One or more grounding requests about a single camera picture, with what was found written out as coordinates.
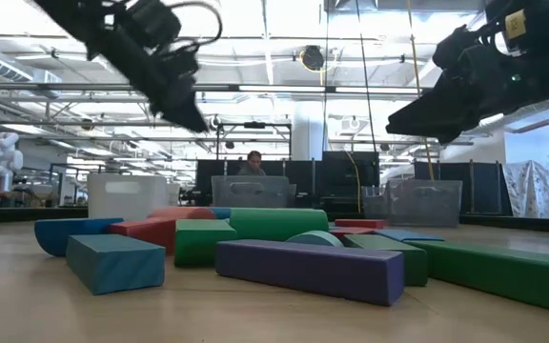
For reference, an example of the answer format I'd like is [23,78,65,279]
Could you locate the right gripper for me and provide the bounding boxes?
[386,28,549,144]

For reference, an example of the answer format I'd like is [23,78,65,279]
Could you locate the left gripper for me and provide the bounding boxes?
[87,21,209,133]

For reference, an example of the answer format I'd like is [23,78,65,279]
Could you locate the blue half-cylinder block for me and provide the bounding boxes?
[34,217,124,257]
[207,207,232,224]

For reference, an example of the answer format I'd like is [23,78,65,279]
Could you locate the green long block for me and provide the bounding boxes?
[405,240,549,318]
[343,233,429,288]

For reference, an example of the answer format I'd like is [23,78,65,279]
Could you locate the green square block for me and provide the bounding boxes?
[174,218,238,268]

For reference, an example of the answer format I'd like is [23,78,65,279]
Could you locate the green cylinder block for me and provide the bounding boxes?
[229,208,330,243]

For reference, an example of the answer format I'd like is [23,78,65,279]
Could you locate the teal long block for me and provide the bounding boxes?
[66,233,167,296]

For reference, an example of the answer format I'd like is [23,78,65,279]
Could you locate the light teal half-cylinder block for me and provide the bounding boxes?
[285,230,345,248]

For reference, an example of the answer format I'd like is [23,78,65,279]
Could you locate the purple long block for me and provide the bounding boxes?
[214,239,405,307]

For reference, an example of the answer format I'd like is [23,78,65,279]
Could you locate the dark partition panels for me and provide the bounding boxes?
[413,160,513,216]

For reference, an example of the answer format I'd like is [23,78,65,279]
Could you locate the grey translucent plastic bin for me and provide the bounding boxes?
[211,175,297,210]
[361,178,463,228]

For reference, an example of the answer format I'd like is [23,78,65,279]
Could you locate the person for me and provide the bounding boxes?
[236,150,269,177]

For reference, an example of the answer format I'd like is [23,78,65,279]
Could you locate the black monitor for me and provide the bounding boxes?
[321,151,380,213]

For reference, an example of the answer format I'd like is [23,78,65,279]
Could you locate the white plastic bin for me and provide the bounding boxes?
[87,172,181,222]

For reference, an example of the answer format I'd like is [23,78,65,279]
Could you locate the patterned white cloth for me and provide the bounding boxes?
[501,160,549,220]

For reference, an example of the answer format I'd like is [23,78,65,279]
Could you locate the black partition screens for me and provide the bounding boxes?
[194,158,323,207]

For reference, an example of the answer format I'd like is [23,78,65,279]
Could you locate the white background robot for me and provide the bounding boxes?
[0,131,24,209]

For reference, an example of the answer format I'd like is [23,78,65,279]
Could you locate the black metal frame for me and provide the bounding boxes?
[215,121,294,162]

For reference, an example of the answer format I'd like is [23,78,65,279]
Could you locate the silver ceiling air duct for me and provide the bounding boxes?
[474,97,549,139]

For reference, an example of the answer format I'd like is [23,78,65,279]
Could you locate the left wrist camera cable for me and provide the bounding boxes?
[168,1,225,51]

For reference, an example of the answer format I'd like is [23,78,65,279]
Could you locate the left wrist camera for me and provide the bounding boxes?
[120,0,183,49]

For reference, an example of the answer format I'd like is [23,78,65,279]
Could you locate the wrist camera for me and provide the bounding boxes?
[485,0,549,54]
[120,0,183,49]

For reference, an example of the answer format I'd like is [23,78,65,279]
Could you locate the black hanging cable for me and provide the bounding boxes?
[354,0,378,153]

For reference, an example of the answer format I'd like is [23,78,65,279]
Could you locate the yellow cable by monitor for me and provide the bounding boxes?
[344,150,362,214]

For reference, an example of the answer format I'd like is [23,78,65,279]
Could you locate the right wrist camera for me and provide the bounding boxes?
[485,0,549,54]

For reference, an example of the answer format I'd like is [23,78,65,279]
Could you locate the ceiling cable reel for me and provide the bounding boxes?
[298,44,340,75]

